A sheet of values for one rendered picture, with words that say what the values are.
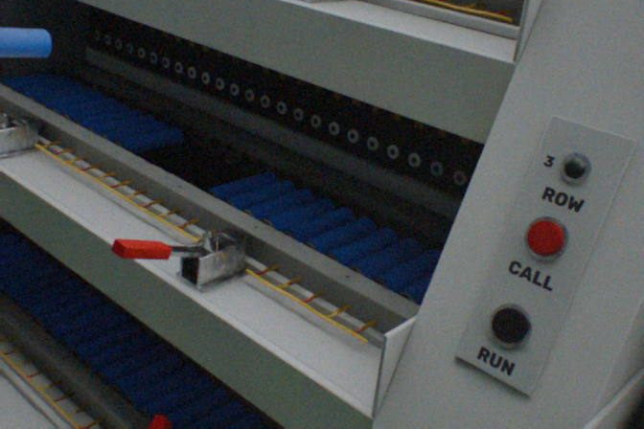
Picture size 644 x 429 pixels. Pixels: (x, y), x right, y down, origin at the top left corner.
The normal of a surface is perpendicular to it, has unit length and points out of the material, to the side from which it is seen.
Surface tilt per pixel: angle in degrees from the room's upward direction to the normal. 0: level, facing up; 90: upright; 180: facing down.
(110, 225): 23
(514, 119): 90
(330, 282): 112
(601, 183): 90
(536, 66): 90
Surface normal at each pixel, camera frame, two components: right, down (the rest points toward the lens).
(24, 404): 0.11, -0.91
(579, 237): -0.58, -0.14
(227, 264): 0.73, 0.34
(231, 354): -0.67, 0.22
